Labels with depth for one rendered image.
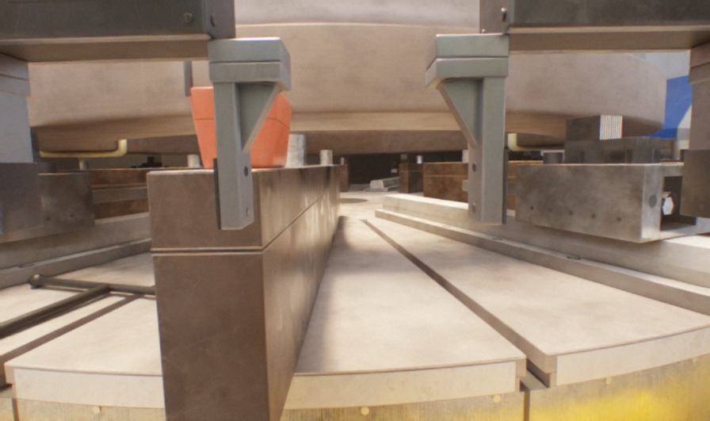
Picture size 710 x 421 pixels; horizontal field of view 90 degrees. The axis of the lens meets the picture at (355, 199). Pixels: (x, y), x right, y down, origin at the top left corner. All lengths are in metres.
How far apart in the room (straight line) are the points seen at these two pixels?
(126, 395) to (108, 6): 0.75
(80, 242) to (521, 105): 1.75
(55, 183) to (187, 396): 1.21
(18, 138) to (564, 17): 0.31
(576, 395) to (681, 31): 0.83
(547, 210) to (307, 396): 1.00
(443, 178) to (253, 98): 2.68
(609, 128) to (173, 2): 1.39
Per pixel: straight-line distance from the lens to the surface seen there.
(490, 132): 0.21
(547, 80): 1.51
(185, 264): 0.51
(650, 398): 1.16
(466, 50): 0.21
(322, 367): 0.75
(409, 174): 4.53
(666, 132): 6.40
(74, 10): 0.25
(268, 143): 0.59
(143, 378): 0.85
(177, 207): 0.50
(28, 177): 0.29
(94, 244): 1.83
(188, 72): 0.63
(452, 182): 2.82
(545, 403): 0.95
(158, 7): 0.23
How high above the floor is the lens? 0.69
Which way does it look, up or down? 6 degrees down
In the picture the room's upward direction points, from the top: 1 degrees counter-clockwise
